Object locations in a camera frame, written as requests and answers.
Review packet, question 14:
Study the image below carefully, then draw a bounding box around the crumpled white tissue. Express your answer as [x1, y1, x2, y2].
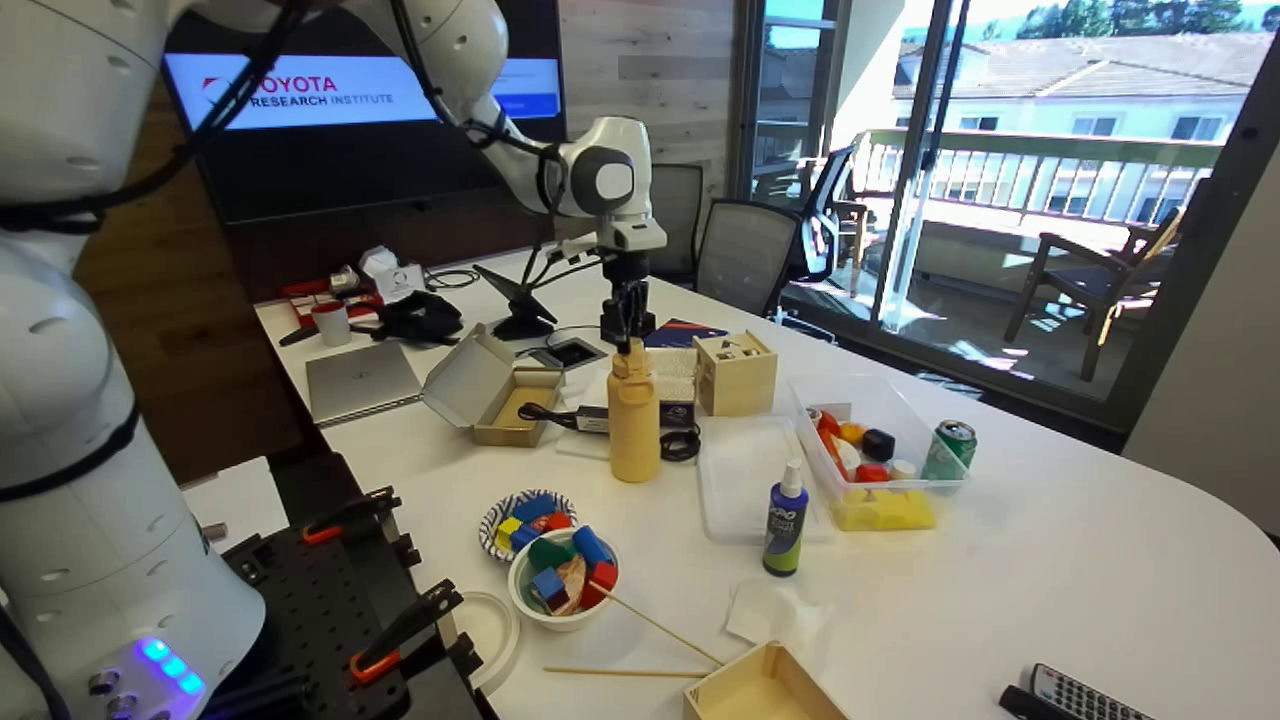
[723, 575, 831, 655]

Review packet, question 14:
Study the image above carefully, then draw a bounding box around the grey office chair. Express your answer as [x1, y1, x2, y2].
[652, 160, 714, 286]
[694, 196, 806, 319]

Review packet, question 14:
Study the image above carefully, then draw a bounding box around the black mounting plate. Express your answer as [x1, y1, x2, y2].
[217, 442, 503, 720]

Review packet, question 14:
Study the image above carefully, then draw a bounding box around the black tape roll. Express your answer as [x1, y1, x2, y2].
[656, 396, 710, 468]

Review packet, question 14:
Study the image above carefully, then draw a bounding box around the blue rectangular block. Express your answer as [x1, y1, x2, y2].
[530, 567, 571, 611]

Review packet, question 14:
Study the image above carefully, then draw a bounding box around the black square frame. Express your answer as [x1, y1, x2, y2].
[544, 331, 614, 375]

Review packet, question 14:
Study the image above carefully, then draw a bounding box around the black remote control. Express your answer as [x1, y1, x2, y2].
[998, 660, 1161, 720]

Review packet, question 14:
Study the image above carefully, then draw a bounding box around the blue glue bottle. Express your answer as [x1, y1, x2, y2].
[761, 460, 812, 578]

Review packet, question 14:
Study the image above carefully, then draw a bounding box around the black pouch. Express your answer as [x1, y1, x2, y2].
[377, 290, 470, 349]

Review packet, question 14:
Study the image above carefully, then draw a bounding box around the wooden cube box with holes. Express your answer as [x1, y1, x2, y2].
[687, 331, 781, 421]

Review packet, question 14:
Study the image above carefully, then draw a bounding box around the blue cylinder block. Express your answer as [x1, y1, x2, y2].
[571, 523, 622, 567]

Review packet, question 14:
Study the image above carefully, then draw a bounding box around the blue and red book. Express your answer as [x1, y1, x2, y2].
[644, 314, 734, 355]

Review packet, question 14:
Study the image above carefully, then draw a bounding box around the green drink can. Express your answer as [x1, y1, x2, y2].
[922, 416, 981, 484]

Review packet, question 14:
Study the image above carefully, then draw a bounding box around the silver Dell laptop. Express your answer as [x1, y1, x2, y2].
[303, 334, 429, 429]

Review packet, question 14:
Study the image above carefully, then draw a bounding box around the empty white bowl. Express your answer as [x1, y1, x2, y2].
[446, 586, 525, 694]

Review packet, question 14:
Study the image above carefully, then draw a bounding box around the red flat package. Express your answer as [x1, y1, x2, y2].
[286, 276, 384, 339]

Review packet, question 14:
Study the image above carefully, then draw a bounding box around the blue patterned paper plate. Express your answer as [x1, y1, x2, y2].
[477, 484, 579, 567]

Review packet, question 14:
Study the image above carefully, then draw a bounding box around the clear plastic bin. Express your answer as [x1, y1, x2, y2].
[797, 381, 969, 536]

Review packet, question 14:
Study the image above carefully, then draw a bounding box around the wooden patio chair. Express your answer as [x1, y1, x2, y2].
[1004, 196, 1191, 382]

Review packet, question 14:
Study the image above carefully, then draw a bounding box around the open cardboard box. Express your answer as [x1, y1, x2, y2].
[421, 323, 571, 452]

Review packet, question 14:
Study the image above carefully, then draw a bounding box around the white packaging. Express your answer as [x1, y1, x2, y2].
[357, 245, 429, 306]

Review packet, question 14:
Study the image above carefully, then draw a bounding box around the black clamp orange handle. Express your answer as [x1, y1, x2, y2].
[344, 575, 470, 687]
[298, 484, 406, 551]

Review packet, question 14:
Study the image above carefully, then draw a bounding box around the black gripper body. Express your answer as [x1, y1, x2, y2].
[596, 248, 660, 323]

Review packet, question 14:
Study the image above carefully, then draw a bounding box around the black tablet stand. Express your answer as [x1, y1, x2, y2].
[472, 258, 562, 342]

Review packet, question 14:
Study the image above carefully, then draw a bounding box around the wooden chopstick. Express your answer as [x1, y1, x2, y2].
[541, 660, 720, 685]
[614, 591, 729, 668]

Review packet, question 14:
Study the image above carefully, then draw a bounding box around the black cable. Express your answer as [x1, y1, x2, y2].
[530, 405, 616, 440]

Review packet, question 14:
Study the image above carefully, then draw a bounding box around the small white box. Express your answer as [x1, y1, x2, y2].
[313, 305, 357, 351]

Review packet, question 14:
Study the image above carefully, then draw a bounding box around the shallow wooden tray box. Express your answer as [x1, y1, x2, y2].
[679, 638, 851, 720]

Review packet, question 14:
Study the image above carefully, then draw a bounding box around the wall TV screen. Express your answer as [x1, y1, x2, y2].
[157, 7, 571, 223]

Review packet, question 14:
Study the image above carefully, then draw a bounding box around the yellow toy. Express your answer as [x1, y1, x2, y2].
[831, 488, 940, 536]

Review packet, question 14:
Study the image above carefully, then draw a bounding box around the cream wooden bottle cap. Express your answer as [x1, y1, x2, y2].
[614, 334, 656, 382]

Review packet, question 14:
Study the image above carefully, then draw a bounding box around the yellow mustard bottle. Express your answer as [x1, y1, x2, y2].
[603, 372, 665, 488]

